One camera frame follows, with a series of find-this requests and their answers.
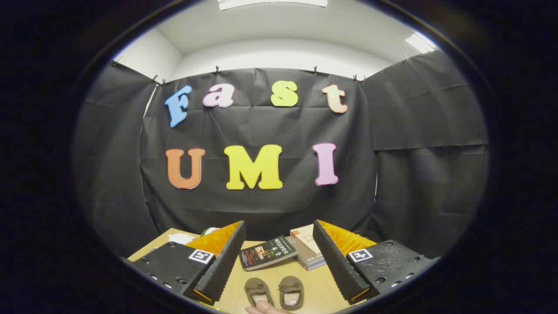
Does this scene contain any dark cover book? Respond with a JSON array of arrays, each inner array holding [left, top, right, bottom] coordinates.
[[239, 235, 299, 272]]

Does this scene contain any long ceiling light panel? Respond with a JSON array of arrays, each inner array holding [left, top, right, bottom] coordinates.
[[217, 0, 328, 11]]

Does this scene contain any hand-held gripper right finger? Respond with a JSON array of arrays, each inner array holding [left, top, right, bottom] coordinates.
[[313, 219, 440, 305]]

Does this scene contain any small ceiling light panel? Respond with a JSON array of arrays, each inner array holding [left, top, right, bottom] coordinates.
[[405, 33, 439, 54]]

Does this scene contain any brown fuzzy shoe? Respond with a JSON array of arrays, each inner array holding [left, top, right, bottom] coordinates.
[[278, 276, 305, 311], [243, 277, 275, 308]]

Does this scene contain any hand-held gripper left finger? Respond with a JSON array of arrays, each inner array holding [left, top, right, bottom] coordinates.
[[131, 220, 247, 306]]

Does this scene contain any blue cover book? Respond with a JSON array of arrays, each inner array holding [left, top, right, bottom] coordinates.
[[286, 235, 327, 272]]

